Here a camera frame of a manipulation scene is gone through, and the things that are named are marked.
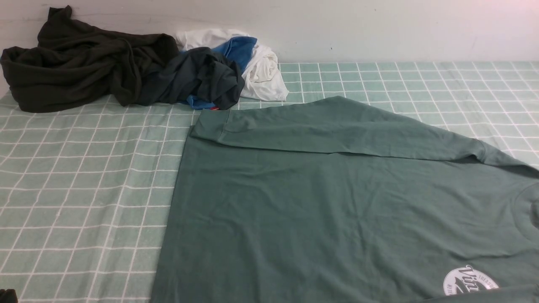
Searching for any green long-sleeved shirt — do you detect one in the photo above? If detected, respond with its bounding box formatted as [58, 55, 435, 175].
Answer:
[150, 96, 539, 303]

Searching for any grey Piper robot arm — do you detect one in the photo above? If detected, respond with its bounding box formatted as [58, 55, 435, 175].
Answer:
[0, 288, 19, 303]

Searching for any white crumpled garment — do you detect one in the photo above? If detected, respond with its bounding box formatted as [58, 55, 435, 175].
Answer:
[176, 28, 289, 101]

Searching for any dark navy crumpled garment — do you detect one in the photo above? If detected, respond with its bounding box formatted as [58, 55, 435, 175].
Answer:
[136, 47, 245, 110]

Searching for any blue crumpled garment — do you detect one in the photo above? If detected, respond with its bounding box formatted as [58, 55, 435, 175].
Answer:
[181, 36, 257, 110]

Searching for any green checkered tablecloth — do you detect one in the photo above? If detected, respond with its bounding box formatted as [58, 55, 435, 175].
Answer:
[0, 61, 539, 303]

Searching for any dark olive crumpled garment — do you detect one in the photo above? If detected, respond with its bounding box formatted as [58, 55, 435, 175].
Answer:
[1, 6, 179, 113]

